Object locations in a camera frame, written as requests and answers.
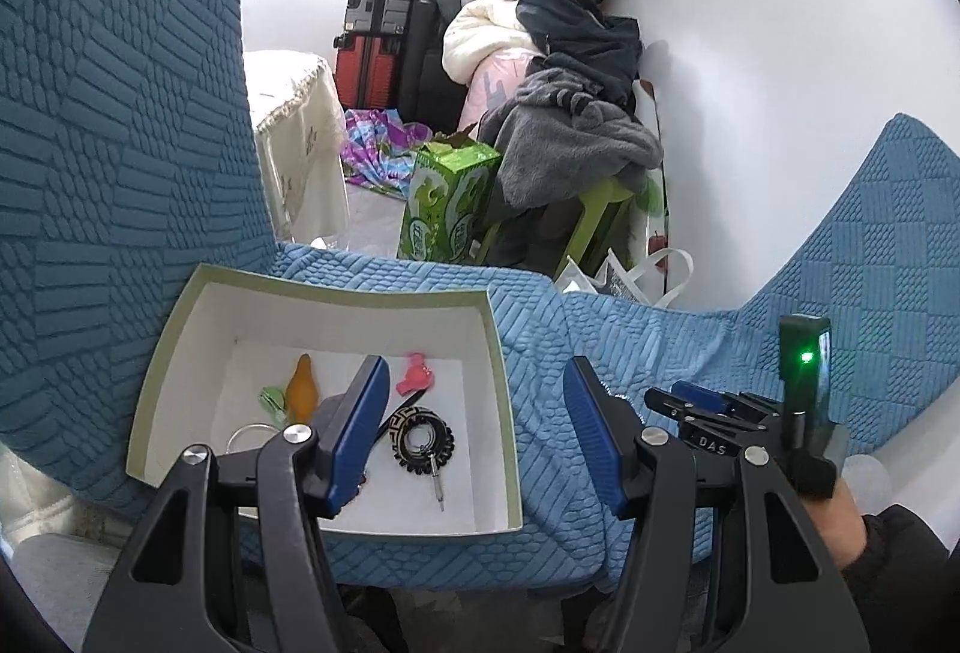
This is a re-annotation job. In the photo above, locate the small green jade charm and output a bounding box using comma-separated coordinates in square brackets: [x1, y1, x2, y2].
[259, 387, 286, 426]

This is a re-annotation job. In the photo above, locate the orange gourd pendant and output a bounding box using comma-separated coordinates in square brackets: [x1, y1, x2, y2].
[285, 354, 320, 424]

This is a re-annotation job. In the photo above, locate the black white patterned bangle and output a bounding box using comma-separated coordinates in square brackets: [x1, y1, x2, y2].
[381, 406, 455, 476]

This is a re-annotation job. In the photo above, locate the pink hair clip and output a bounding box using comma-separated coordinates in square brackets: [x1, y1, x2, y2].
[395, 353, 434, 396]

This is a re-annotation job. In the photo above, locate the person's right hand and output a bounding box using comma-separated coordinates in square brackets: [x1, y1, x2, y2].
[800, 477, 867, 570]

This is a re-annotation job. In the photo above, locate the blue textured chair cover right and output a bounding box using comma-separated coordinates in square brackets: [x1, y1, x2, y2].
[719, 112, 960, 455]

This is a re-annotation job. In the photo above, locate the blue textured chair cover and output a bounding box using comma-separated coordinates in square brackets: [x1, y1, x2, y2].
[719, 112, 960, 455]
[2, 0, 277, 515]

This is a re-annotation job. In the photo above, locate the silver hoop bangle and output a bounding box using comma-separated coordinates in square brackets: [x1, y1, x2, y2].
[224, 422, 280, 455]

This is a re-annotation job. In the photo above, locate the pale green open box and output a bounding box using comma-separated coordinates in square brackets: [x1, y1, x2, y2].
[125, 265, 523, 539]

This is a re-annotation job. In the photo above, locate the green plastic stool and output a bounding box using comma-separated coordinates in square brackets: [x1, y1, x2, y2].
[472, 177, 651, 276]

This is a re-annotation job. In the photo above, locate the grey fleece garment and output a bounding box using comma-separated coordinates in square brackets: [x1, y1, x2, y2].
[477, 68, 664, 224]

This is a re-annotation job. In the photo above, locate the green cardboard box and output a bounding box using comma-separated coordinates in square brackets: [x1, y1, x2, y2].
[397, 137, 501, 263]

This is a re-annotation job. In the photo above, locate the dark navy jacket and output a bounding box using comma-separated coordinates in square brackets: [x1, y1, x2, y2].
[516, 0, 643, 110]

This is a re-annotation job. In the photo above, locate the blue textured chair cover left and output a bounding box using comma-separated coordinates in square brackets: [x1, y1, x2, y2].
[2, 0, 277, 515]

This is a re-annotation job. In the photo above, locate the purple floral cloth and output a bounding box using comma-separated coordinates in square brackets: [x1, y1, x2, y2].
[340, 109, 433, 200]

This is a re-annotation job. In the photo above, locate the cream lace covered table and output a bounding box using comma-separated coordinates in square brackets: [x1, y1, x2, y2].
[244, 49, 348, 243]

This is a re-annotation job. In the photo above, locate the red suitcase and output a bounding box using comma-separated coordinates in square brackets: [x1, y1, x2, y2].
[334, 32, 402, 109]

